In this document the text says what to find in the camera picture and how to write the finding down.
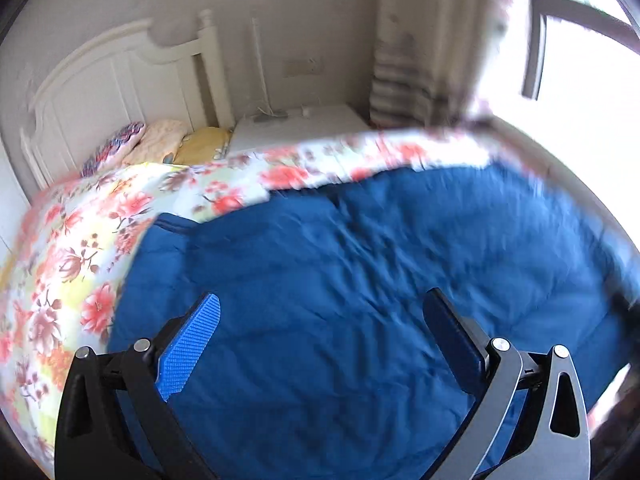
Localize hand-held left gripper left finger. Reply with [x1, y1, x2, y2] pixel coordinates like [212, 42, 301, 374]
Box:
[54, 292, 222, 480]

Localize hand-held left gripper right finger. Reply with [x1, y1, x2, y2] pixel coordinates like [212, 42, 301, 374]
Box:
[422, 287, 591, 480]

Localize blue puffer jacket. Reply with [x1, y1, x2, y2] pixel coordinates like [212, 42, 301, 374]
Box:
[107, 162, 633, 480]

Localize floral bedsheet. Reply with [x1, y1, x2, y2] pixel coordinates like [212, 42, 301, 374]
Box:
[0, 127, 553, 467]

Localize yellow pillow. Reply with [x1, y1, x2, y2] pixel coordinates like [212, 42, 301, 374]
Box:
[172, 127, 234, 166]

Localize cream quilted pillow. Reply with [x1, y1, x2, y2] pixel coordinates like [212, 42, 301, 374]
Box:
[122, 119, 189, 166]

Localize pink blue striped pillow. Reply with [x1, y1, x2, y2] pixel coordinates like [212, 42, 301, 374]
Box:
[80, 121, 147, 177]

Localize white nightstand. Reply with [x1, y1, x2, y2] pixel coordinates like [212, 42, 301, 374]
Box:
[227, 104, 369, 159]

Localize white wooden headboard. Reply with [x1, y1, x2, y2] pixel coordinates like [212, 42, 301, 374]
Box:
[20, 9, 236, 186]

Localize striped curtain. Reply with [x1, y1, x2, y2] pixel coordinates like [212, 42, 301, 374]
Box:
[369, 0, 532, 129]

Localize window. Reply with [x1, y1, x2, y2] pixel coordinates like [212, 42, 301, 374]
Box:
[520, 0, 640, 111]

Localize wall socket plate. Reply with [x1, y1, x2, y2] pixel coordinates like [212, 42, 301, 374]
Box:
[284, 57, 321, 79]

